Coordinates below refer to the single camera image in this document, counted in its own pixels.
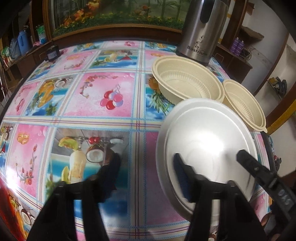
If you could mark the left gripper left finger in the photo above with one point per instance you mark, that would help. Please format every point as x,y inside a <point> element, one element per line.
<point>98,187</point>

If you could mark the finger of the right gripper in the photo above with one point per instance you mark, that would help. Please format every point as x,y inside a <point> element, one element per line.
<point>263,176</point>

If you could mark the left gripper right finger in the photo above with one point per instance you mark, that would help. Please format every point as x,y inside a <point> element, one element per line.
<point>191,184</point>

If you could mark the white foam bowl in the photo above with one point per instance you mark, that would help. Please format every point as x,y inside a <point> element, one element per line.
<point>216,167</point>
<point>205,125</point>

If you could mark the small beige plastic bowl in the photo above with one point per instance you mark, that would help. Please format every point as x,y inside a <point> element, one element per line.
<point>244,104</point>

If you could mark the large red glass plate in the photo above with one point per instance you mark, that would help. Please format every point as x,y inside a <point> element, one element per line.
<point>10,229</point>

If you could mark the large beige plastic bowl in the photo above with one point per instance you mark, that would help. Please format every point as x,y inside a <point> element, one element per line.
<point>180,78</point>

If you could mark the person's right hand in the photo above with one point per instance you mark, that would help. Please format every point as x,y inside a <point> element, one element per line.
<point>268,223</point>

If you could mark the colourful patterned tablecloth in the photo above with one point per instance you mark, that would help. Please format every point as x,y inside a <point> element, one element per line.
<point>70,115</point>

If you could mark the purple bottles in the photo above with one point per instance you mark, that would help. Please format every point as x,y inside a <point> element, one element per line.
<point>237,47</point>

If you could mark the small black device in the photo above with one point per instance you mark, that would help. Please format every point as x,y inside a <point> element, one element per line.
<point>52,53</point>

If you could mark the grey-blue thermos flask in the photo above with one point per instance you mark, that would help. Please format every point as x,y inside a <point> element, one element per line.
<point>14,49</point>

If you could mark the stainless steel thermos jug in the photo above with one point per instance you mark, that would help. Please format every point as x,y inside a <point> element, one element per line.
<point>202,28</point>

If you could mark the blue thermos flask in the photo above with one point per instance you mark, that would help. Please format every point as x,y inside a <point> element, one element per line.
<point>23,42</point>

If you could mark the wooden cabinet counter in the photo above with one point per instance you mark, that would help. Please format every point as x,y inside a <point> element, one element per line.
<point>236,67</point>

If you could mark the green white bag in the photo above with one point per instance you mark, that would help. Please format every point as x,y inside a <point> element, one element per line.
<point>41,34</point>

